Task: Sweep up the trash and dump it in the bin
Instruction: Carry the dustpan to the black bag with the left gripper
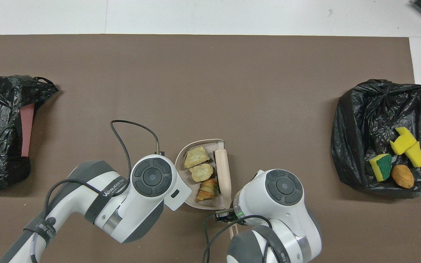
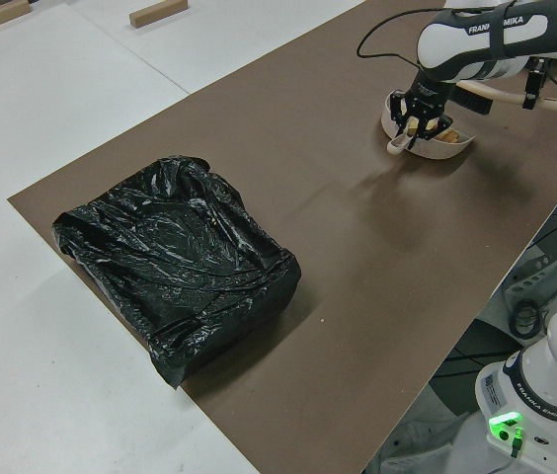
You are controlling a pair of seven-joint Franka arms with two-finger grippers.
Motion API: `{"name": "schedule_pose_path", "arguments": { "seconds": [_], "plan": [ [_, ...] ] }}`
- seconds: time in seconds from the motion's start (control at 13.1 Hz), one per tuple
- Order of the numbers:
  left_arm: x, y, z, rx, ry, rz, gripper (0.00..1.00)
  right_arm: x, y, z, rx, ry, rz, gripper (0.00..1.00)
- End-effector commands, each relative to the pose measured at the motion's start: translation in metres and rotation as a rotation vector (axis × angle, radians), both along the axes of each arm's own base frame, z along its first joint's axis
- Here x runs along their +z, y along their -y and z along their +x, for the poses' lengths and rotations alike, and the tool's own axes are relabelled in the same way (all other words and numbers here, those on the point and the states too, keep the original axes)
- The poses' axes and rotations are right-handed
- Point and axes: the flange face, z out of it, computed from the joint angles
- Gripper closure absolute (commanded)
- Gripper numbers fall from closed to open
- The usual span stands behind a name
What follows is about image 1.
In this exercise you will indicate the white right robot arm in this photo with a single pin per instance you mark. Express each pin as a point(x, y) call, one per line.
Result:
point(261, 204)

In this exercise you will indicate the beige hand brush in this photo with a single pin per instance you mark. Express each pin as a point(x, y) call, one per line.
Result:
point(223, 171)

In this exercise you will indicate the pink bin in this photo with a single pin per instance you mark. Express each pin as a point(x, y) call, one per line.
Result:
point(27, 128)

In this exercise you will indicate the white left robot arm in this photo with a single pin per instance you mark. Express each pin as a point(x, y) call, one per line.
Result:
point(144, 208)

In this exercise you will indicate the brown bread roll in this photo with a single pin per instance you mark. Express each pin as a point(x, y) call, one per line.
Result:
point(402, 176)

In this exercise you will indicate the yellow sponge piece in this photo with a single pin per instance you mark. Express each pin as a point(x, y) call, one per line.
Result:
point(380, 168)
point(416, 155)
point(402, 141)

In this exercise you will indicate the beige plastic dustpan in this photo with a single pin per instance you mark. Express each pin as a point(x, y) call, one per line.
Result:
point(182, 164)

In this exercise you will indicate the bin lined with black bag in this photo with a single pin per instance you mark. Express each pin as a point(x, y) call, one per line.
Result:
point(360, 138)

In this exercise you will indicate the large pale bread chunk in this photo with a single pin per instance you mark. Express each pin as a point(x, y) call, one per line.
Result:
point(196, 157)

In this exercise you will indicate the small pale bread chunk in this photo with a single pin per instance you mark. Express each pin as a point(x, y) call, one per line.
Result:
point(201, 172)

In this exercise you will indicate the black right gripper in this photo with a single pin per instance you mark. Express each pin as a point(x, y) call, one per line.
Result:
point(225, 215)

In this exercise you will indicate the brown paper table mat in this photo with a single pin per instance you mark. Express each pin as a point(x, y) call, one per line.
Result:
point(196, 73)

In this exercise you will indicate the golden croissant piece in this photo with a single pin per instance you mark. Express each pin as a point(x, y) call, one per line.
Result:
point(207, 190)

